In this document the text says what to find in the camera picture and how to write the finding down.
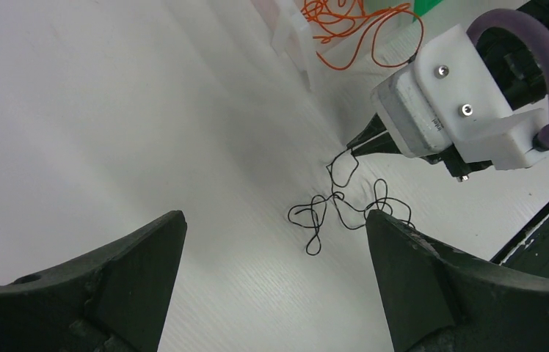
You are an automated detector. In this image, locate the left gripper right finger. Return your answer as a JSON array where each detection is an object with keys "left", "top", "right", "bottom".
[{"left": 366, "top": 210, "right": 549, "bottom": 351}]

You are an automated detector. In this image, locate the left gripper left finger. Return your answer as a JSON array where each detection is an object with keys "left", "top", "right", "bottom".
[{"left": 0, "top": 210, "right": 187, "bottom": 351}]

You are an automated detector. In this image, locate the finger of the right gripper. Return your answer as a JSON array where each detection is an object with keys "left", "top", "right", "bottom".
[
  {"left": 346, "top": 114, "right": 387, "bottom": 148},
  {"left": 351, "top": 133, "right": 401, "bottom": 157}
]

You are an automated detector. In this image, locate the cable bundle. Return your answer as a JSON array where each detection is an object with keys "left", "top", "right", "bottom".
[{"left": 287, "top": 147, "right": 416, "bottom": 257}]

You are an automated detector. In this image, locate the orange cable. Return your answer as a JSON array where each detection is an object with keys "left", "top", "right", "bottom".
[{"left": 299, "top": 0, "right": 425, "bottom": 72}]

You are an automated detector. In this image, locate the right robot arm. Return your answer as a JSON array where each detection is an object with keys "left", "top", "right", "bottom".
[{"left": 348, "top": 1, "right": 549, "bottom": 169}]

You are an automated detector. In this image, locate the clear plastic bin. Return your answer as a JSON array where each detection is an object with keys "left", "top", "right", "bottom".
[{"left": 250, "top": 0, "right": 416, "bottom": 91}]

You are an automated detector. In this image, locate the green plastic bin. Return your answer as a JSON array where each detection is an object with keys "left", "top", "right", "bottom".
[{"left": 413, "top": 0, "right": 442, "bottom": 16}]

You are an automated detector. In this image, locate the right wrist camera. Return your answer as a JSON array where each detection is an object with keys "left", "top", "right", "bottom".
[{"left": 371, "top": 25, "right": 549, "bottom": 170}]

